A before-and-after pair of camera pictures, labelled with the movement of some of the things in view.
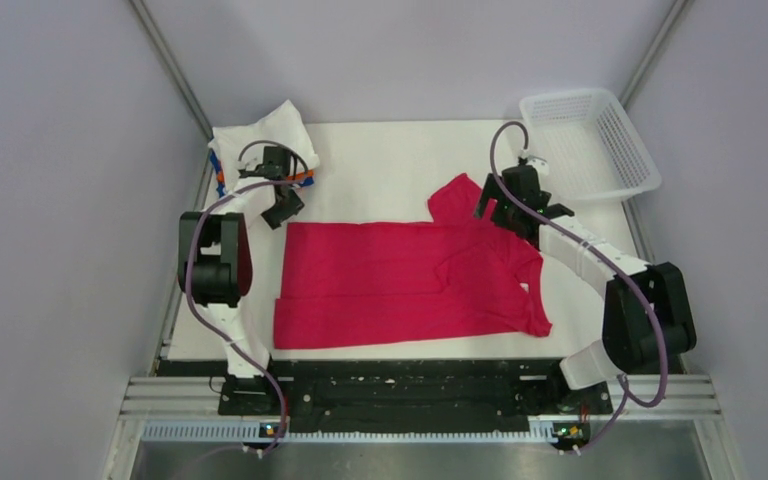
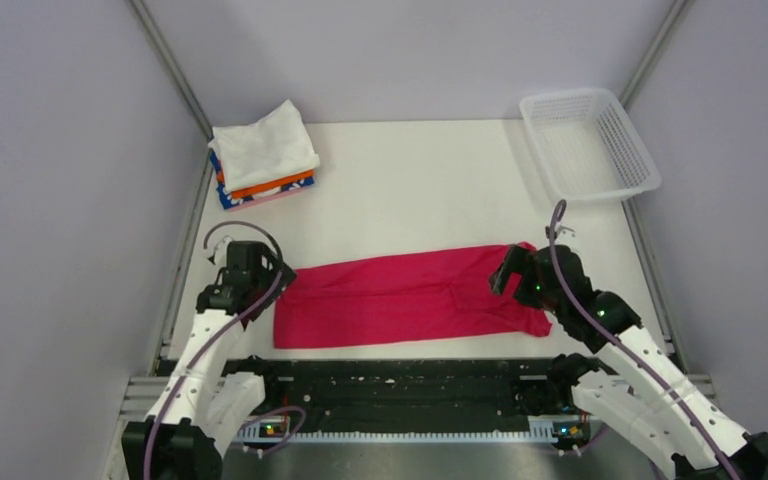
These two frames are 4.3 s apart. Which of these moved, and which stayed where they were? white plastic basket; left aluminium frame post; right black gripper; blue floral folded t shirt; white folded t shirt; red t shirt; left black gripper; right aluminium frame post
Moved: red t shirt; right black gripper; left black gripper
Stayed: right aluminium frame post; white plastic basket; left aluminium frame post; blue floral folded t shirt; white folded t shirt
